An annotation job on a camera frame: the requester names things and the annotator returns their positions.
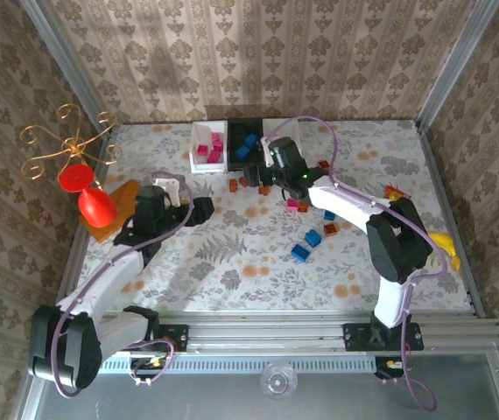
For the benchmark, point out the orange lego brick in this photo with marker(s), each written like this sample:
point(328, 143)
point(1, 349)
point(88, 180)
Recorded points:
point(264, 190)
point(243, 181)
point(324, 165)
point(233, 185)
point(303, 207)
point(331, 229)

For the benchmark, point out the blue lego brick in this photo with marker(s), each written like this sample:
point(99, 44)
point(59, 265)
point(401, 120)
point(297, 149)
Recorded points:
point(329, 215)
point(300, 252)
point(313, 237)
point(243, 151)
point(251, 140)

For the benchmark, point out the pink lego brick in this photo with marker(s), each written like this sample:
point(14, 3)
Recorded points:
point(216, 136)
point(219, 145)
point(202, 151)
point(213, 156)
point(293, 204)

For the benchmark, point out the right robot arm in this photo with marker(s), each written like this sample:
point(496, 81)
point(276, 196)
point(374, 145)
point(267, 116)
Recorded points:
point(346, 201)

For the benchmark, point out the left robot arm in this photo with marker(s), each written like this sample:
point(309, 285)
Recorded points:
point(109, 271)

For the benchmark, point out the white bin with pink legos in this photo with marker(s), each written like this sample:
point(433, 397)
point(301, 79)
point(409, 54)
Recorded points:
point(199, 168)

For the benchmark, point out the orange wooden board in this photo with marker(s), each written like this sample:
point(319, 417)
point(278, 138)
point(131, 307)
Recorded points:
point(124, 192)

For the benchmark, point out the black plastic bin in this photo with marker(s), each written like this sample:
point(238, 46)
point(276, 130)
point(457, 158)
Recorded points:
point(234, 135)

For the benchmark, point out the red plastic goblet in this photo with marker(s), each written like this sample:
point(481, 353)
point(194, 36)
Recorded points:
point(96, 207)

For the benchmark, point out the floral patterned tablecloth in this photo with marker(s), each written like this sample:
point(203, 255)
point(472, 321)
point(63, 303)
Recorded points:
point(254, 280)

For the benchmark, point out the red snack packet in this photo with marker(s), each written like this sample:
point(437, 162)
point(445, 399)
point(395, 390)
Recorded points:
point(393, 191)

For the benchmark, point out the yellow banana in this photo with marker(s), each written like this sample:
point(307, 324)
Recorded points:
point(444, 242)

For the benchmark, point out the clear plastic cup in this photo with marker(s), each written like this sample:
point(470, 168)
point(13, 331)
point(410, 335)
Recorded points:
point(278, 381)

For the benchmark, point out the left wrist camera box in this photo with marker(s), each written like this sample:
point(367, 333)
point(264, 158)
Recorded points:
point(168, 184)

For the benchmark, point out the left black mount plate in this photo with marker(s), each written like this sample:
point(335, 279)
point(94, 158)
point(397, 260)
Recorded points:
point(175, 337)

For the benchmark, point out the black mount plate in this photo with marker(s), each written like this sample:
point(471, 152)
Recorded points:
point(175, 337)
point(411, 337)

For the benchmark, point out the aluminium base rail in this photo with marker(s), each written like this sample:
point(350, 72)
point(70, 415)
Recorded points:
point(276, 332)

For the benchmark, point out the left aluminium frame post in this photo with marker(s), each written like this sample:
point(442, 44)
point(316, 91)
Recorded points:
point(70, 65)

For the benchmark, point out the aluminium frame post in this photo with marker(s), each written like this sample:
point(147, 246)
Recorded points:
point(459, 65)
point(70, 65)

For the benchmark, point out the right aluminium side rail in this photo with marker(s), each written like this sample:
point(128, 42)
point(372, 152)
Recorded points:
point(455, 227)

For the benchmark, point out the right aluminium frame post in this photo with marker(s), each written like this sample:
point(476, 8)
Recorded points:
point(459, 65)

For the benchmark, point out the right black mount plate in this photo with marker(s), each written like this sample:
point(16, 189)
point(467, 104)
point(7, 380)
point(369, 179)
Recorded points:
point(411, 337)

